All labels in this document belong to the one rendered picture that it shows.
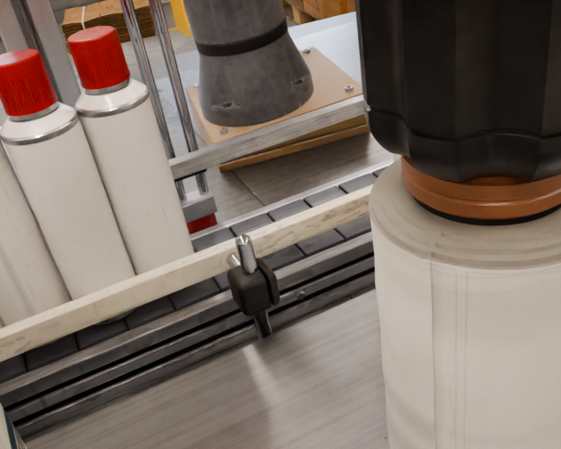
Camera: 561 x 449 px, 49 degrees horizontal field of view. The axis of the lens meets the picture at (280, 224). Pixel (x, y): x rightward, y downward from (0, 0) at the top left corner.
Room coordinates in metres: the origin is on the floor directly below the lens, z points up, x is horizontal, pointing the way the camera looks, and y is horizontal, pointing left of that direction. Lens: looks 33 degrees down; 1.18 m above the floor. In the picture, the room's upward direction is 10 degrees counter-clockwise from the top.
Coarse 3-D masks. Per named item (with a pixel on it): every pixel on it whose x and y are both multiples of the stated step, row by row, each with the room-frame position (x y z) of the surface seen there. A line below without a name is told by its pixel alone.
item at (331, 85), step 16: (320, 64) 0.84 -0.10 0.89; (320, 80) 0.79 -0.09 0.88; (336, 80) 0.78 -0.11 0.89; (352, 80) 0.76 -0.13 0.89; (192, 96) 0.84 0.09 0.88; (320, 96) 0.74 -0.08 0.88; (336, 96) 0.73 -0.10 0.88; (352, 96) 0.72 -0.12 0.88; (192, 112) 0.87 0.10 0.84; (304, 112) 0.71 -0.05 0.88; (208, 128) 0.73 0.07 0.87; (224, 128) 0.71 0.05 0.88; (240, 128) 0.70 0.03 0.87; (256, 128) 0.69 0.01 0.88; (336, 128) 0.71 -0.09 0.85; (352, 128) 0.72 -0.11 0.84; (368, 128) 0.72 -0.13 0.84; (208, 144) 0.75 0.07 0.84; (288, 144) 0.70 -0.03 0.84; (304, 144) 0.70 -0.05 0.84; (320, 144) 0.71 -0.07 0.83; (240, 160) 0.69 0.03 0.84; (256, 160) 0.69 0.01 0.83
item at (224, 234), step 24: (384, 168) 0.53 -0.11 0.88; (336, 192) 0.50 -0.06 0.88; (264, 216) 0.48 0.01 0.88; (288, 216) 0.48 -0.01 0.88; (192, 240) 0.47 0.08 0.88; (216, 240) 0.46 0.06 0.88; (312, 240) 0.43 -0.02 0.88; (336, 240) 0.43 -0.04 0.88; (288, 264) 0.41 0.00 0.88; (192, 288) 0.40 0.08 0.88; (216, 288) 0.39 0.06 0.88; (144, 312) 0.38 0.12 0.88; (168, 312) 0.38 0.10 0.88; (72, 336) 0.37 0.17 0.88; (96, 336) 0.36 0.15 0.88; (24, 360) 0.35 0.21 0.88; (48, 360) 0.34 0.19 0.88
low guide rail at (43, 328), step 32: (352, 192) 0.44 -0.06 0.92; (288, 224) 0.41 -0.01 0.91; (320, 224) 0.42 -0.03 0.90; (192, 256) 0.39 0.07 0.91; (224, 256) 0.39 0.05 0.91; (256, 256) 0.40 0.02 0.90; (128, 288) 0.37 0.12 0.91; (160, 288) 0.37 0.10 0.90; (32, 320) 0.35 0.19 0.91; (64, 320) 0.35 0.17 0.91; (96, 320) 0.36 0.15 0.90; (0, 352) 0.33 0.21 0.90
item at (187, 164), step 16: (320, 112) 0.51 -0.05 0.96; (336, 112) 0.51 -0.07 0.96; (352, 112) 0.51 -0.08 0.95; (272, 128) 0.49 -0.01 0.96; (288, 128) 0.49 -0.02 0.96; (304, 128) 0.50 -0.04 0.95; (320, 128) 0.50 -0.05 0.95; (224, 144) 0.48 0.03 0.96; (240, 144) 0.48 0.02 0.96; (256, 144) 0.48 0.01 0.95; (272, 144) 0.49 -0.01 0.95; (176, 160) 0.46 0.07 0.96; (192, 160) 0.46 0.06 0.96; (208, 160) 0.47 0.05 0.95; (224, 160) 0.47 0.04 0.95; (176, 176) 0.46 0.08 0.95
